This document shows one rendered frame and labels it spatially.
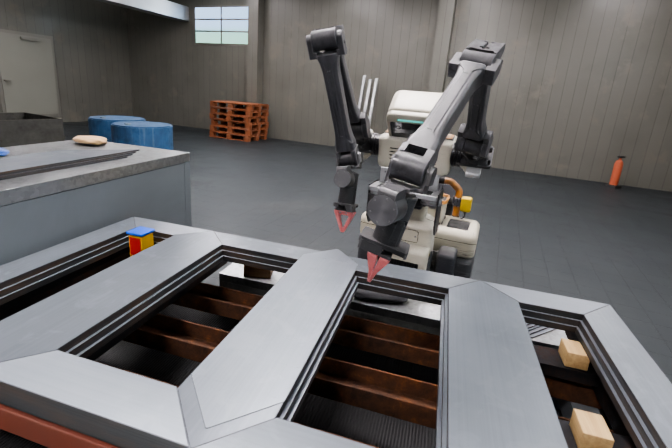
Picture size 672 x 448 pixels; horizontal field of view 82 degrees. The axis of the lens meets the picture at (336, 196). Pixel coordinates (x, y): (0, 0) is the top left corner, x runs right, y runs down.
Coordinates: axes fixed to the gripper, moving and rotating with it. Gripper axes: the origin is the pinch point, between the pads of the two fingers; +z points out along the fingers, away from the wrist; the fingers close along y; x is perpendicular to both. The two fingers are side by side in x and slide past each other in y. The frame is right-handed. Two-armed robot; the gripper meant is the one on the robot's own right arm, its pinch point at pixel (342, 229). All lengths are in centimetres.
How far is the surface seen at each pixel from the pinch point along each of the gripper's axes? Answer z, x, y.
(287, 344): 18, -5, -55
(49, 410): 26, 25, -80
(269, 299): 14.5, 6.1, -40.8
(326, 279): 11.0, -3.5, -25.5
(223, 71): -262, 593, 825
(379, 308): 24.1, -16.2, 0.6
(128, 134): -30, 271, 185
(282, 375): 19, -8, -63
